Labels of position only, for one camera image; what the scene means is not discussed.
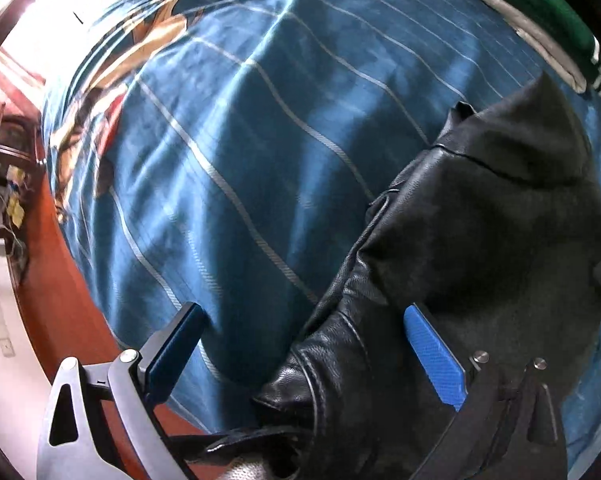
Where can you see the black leather jacket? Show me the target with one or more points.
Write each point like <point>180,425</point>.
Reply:
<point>480,210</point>

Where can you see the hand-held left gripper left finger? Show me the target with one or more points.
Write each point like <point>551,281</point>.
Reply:
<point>178,342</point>

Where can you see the blue striped bed sheet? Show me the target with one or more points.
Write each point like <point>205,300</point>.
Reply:
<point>230,135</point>

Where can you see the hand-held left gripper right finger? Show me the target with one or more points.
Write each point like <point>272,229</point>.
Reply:
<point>435,355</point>

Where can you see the grey folded garment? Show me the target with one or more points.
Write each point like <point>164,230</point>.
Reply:
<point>530,40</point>

